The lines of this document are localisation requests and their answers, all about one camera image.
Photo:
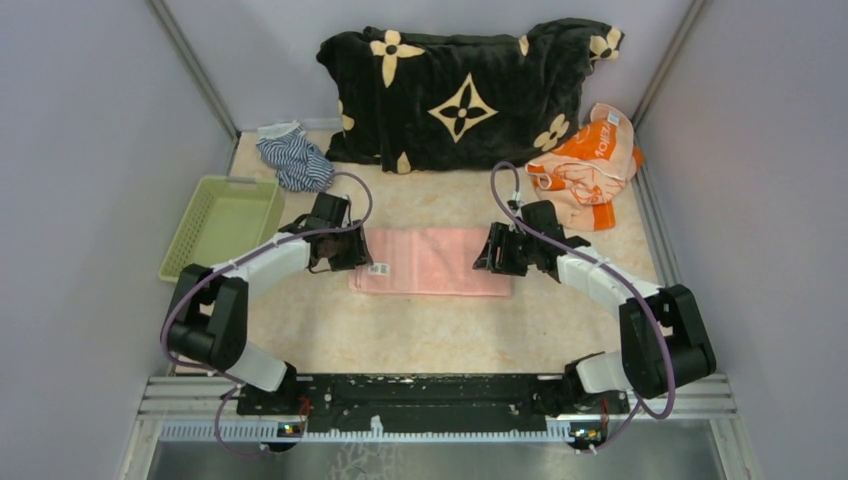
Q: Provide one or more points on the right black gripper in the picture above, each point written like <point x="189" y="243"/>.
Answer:
<point x="499" y="236"/>

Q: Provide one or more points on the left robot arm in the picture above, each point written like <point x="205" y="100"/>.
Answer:
<point x="207" y="322"/>

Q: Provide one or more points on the green plastic basket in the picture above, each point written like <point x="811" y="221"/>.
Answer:
<point x="225" y="218"/>

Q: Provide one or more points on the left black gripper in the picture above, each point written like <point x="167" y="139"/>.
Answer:
<point x="359" y="254"/>

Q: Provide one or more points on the orange white towel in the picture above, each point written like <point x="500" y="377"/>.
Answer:
<point x="582" y="177"/>

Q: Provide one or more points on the black floral pillow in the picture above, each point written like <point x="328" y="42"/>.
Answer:
<point x="419" y="102"/>

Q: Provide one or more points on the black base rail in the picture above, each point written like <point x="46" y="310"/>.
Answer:
<point x="428" y="404"/>

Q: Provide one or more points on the pink towel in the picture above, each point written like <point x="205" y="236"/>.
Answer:
<point x="427" y="261"/>

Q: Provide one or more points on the blue striped cloth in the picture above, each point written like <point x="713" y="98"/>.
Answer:
<point x="299" y="164"/>

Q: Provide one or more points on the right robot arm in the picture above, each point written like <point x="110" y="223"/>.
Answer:
<point x="663" y="341"/>

